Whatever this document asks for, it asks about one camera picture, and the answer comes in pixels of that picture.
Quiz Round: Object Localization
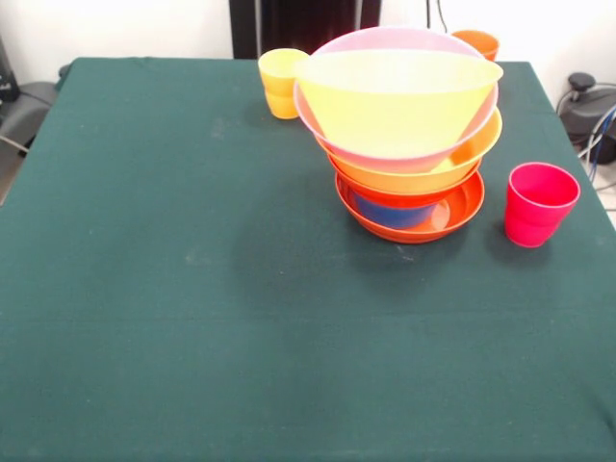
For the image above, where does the light blue translucent bowl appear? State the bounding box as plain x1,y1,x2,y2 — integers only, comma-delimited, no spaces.
353,192,440,230

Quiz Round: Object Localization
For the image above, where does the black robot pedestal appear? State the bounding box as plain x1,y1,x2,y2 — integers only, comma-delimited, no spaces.
229,0,382,62

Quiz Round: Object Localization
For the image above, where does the red plastic bowl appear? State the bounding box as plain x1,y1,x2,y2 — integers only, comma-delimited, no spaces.
335,170,486,244
326,153,483,209

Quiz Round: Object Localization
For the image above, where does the large orange plastic bowl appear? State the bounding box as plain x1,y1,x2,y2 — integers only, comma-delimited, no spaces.
293,48,505,161
311,108,503,195

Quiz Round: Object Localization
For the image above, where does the black chair base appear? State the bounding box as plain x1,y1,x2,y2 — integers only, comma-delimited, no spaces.
556,71,616,145
0,64,71,151

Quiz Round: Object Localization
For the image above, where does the yellow plastic cup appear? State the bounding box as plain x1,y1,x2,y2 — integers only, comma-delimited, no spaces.
257,47,312,120

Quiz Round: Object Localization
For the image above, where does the crimson plastic cup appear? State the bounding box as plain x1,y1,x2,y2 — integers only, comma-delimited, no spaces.
504,162,582,249

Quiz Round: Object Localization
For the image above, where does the orange plastic cup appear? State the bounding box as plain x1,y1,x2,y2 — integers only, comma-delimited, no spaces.
450,29,501,63

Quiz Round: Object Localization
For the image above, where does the tangle of floor cables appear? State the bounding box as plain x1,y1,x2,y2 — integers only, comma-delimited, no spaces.
577,103,616,167

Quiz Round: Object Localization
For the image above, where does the dark green tablecloth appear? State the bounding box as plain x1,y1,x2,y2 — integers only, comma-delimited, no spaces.
0,56,616,462

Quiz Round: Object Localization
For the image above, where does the large pink plastic bowl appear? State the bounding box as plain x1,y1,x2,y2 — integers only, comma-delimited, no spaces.
293,25,501,175

